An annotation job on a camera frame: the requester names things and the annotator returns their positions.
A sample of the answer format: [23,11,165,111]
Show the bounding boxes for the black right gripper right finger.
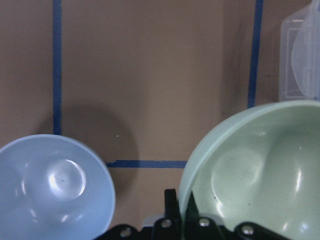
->
[184,192,288,240]

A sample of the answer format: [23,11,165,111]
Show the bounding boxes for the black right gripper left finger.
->
[99,189,182,240]

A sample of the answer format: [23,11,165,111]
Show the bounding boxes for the green plastic bowl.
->
[178,100,320,240]

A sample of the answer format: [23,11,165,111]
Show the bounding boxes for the blue plastic bowl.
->
[0,134,116,240]

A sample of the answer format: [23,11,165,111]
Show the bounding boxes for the clear plastic food container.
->
[278,0,320,102]

